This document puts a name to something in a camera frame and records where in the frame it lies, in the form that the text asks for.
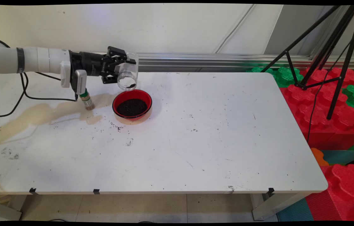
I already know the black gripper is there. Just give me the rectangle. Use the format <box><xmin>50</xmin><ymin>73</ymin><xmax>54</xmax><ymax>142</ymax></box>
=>
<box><xmin>69</xmin><ymin>46</ymin><xmax>136</xmax><ymax>84</ymax></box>

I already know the clear plastic jar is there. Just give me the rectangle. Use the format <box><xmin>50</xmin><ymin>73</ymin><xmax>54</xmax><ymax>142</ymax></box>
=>
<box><xmin>117</xmin><ymin>52</ymin><xmax>139</xmax><ymax>92</ymax></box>

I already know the red bowl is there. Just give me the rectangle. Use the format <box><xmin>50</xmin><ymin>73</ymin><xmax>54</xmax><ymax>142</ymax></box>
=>
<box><xmin>112</xmin><ymin>89</ymin><xmax>153</xmax><ymax>121</ymax></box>

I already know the green capped spice bottle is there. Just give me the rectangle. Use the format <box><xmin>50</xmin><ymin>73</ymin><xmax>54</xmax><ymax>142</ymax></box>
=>
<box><xmin>79</xmin><ymin>89</ymin><xmax>95</xmax><ymax>111</ymax></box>

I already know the black seeds heap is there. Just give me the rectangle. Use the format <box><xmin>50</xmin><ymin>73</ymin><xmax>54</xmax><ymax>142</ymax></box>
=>
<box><xmin>116</xmin><ymin>99</ymin><xmax>148</xmax><ymax>117</ymax></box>

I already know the grey table leg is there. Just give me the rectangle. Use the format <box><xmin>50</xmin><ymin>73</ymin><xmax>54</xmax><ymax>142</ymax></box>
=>
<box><xmin>0</xmin><ymin>201</ymin><xmax>23</xmax><ymax>222</ymax></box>
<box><xmin>251</xmin><ymin>192</ymin><xmax>306</xmax><ymax>221</ymax></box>

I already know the black tripod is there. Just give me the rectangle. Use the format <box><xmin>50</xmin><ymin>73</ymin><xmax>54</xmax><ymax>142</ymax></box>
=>
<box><xmin>260</xmin><ymin>5</ymin><xmax>354</xmax><ymax>121</ymax></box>

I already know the orange foam piece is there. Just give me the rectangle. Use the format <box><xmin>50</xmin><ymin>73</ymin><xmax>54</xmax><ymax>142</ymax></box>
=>
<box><xmin>310</xmin><ymin>148</ymin><xmax>329</xmax><ymax>167</ymax></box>

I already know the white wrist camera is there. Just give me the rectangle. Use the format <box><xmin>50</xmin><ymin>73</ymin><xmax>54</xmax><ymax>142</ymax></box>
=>
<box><xmin>60</xmin><ymin>61</ymin><xmax>88</xmax><ymax>94</ymax></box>

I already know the black camera cable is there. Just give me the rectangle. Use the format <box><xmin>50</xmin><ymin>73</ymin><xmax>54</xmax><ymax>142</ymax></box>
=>
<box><xmin>0</xmin><ymin>37</ymin><xmax>78</xmax><ymax>119</ymax></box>

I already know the aluminium wall rail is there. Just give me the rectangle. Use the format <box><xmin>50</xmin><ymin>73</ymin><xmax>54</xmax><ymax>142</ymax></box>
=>
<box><xmin>0</xmin><ymin>50</ymin><xmax>354</xmax><ymax>71</ymax></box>

